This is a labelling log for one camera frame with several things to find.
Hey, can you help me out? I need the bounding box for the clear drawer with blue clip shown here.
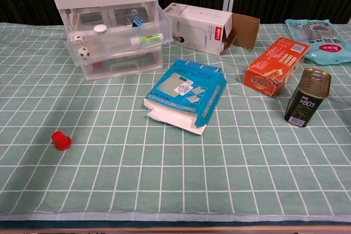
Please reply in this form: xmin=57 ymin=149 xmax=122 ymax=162
xmin=63 ymin=5 xmax=173 ymax=66

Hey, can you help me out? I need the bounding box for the small red cup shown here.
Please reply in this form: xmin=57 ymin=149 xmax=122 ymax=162
xmin=51 ymin=131 xmax=72 ymax=151

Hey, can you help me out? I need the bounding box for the blue scale box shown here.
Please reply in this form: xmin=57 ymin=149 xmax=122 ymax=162
xmin=141 ymin=58 xmax=228 ymax=136

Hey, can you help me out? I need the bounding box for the green marker pen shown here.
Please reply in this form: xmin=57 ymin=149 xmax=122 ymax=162
xmin=130 ymin=33 xmax=164 ymax=47

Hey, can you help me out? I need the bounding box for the green checked tablecloth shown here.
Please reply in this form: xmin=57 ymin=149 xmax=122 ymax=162
xmin=0 ymin=22 xmax=351 ymax=222

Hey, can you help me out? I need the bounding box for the white cardboard box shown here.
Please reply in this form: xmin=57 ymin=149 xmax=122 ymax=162
xmin=163 ymin=2 xmax=261 ymax=56

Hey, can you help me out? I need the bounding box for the small soccer ball toy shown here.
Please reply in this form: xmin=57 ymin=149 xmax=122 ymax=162
xmin=77 ymin=47 xmax=90 ymax=60

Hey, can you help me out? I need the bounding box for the orange carton box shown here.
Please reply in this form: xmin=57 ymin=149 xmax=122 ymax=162
xmin=243 ymin=36 xmax=310 ymax=98

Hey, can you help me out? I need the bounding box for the teal snack bag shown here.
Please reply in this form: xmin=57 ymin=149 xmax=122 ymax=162
xmin=284 ymin=19 xmax=351 ymax=65

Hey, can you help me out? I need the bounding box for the clear drawer with handle tab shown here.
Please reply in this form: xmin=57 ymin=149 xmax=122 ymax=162
xmin=79 ymin=49 xmax=165 ymax=81

